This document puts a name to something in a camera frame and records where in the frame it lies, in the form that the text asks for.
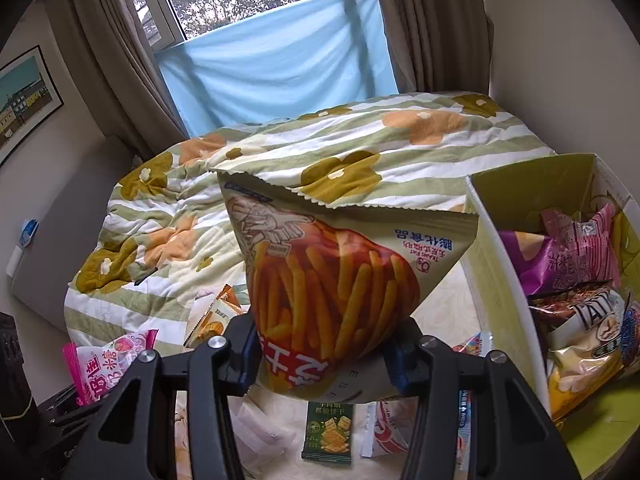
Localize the green cardboard box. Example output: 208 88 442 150
465 154 640 480

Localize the orange fries snack bag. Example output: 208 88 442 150
210 167 481 403

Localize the brown yellow chips bag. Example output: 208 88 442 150
530 282 630 421

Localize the clear white packet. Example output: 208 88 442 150
234 400 297 462

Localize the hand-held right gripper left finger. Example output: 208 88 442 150
62 316 262 480

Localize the light blue cloth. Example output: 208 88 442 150
157 0 399 139

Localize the floral striped blanket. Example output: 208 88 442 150
67 91 558 361

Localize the brown curtain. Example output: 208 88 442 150
60 0 192 161
370 0 496 97

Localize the framed landscape picture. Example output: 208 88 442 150
0 45 65 167

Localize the green cracker packet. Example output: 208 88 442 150
301 401 355 466

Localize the beige orange snack packet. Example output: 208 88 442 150
184 284 251 348

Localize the dark purple snack bag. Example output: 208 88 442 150
619 304 640 362

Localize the pink white candy packet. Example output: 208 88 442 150
62 329 160 407

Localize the white blue red packet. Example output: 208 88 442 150
452 332 483 466

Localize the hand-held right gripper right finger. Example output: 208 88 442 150
382 320 576 480

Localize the pink striped snack packet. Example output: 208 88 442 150
542 203 622 282

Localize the red white snack packet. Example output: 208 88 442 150
360 399 416 458

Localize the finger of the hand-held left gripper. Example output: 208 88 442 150
39 382 111 431

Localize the grey bed headboard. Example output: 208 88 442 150
10 135 137 332

